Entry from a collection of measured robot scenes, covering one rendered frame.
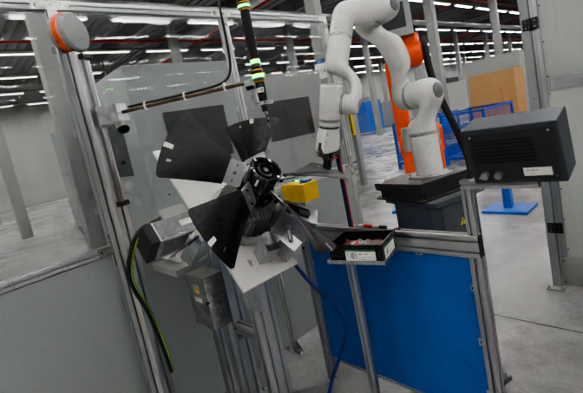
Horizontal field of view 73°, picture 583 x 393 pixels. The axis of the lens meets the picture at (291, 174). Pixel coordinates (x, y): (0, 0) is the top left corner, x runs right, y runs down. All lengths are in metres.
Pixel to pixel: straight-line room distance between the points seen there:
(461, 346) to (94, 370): 1.50
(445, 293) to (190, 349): 1.26
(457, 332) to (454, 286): 0.19
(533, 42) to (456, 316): 1.76
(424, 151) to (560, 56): 1.23
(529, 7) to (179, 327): 2.62
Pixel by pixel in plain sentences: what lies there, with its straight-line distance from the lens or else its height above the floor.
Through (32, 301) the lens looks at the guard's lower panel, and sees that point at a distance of 1.90.
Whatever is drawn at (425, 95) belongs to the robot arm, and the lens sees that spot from 1.75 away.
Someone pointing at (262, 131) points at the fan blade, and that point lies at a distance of 1.58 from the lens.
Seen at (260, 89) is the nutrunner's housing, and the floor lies 1.50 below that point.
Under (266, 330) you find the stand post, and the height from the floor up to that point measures 0.61.
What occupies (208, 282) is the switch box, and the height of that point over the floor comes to 0.82.
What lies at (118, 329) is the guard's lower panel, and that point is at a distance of 2.02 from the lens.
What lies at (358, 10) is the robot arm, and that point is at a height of 1.73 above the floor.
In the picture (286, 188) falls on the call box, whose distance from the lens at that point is 1.95.
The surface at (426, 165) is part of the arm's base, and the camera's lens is 1.81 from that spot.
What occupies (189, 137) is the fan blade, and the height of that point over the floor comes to 1.38.
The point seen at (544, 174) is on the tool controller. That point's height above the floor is 1.07.
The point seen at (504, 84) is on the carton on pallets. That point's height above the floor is 1.29.
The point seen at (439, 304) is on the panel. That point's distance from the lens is 1.71.
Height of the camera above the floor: 1.35
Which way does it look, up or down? 7 degrees down
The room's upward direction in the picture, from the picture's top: 12 degrees counter-clockwise
